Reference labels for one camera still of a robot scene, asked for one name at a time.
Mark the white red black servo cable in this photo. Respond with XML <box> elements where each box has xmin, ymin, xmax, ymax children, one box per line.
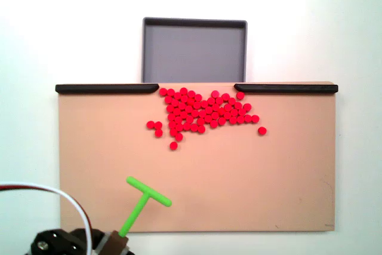
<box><xmin>0</xmin><ymin>182</ymin><xmax>93</xmax><ymax>255</ymax></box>

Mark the black edge rail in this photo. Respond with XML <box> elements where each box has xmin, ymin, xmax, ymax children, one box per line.
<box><xmin>55</xmin><ymin>84</ymin><xmax>160</xmax><ymax>94</ymax></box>
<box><xmin>233</xmin><ymin>83</ymin><xmax>339</xmax><ymax>94</ymax></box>

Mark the grey shallow tray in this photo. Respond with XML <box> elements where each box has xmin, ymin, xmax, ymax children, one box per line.
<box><xmin>141</xmin><ymin>17</ymin><xmax>248</xmax><ymax>84</ymax></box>

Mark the beige flat board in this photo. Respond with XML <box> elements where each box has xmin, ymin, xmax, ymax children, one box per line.
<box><xmin>56</xmin><ymin>81</ymin><xmax>340</xmax><ymax>234</ymax></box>

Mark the green T-shaped pusher tool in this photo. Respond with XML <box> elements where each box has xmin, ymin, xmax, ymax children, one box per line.
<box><xmin>103</xmin><ymin>176</ymin><xmax>173</xmax><ymax>255</ymax></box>

